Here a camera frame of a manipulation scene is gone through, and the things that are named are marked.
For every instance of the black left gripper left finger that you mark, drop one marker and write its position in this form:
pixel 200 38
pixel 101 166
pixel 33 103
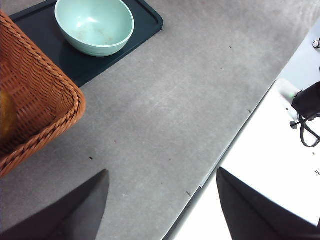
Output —
pixel 70 215

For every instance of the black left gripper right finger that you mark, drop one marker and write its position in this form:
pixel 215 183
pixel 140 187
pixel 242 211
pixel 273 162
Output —
pixel 250 212

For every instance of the brown kiwi fruit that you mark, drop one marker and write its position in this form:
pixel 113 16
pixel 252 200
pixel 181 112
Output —
pixel 7 117

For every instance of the teal ribbed bowl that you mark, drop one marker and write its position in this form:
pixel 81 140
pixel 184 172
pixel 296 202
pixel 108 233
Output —
pixel 95 27

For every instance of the brown wicker basket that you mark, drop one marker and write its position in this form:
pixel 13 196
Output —
pixel 37 95

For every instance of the black device beside table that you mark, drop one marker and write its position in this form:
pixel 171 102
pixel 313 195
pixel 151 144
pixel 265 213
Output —
pixel 308 102

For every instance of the white cylinder device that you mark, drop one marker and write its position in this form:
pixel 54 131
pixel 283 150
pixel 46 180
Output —
pixel 286 87

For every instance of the dark green rectangular tray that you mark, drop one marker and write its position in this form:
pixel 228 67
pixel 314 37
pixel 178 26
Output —
pixel 82 65

